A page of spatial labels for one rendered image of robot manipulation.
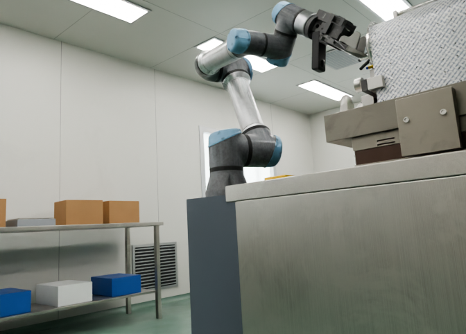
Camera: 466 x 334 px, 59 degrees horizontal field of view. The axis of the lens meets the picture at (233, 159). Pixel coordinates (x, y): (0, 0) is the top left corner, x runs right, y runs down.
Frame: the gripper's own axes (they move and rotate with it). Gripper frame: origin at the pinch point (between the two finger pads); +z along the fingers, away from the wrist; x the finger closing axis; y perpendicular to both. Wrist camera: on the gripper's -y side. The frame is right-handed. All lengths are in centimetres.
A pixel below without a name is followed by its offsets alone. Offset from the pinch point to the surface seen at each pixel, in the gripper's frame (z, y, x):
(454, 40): 21.6, 11.2, -5.0
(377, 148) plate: 27.4, -15.8, -23.4
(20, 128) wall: -306, -179, 43
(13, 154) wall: -290, -199, 37
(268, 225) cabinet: 18, -42, -31
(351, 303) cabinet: 42, -42, -31
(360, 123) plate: 21.9, -13.1, -24.6
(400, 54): 11.8, 4.1, -4.9
